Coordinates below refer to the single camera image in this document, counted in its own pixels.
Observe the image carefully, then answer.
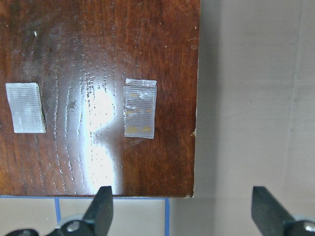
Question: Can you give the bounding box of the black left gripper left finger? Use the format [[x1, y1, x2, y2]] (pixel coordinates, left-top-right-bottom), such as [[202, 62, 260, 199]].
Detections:
[[49, 186, 113, 236]]

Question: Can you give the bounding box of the dark wooden drawer cabinet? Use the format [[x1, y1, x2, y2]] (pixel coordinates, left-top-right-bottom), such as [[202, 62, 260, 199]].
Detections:
[[0, 0, 200, 197]]

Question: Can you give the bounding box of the clear tape patch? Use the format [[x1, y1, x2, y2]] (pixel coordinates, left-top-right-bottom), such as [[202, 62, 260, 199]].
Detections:
[[5, 83, 46, 133], [123, 78, 157, 139]]

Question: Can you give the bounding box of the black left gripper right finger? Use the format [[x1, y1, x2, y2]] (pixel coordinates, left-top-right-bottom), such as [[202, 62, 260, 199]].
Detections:
[[251, 186, 315, 236]]

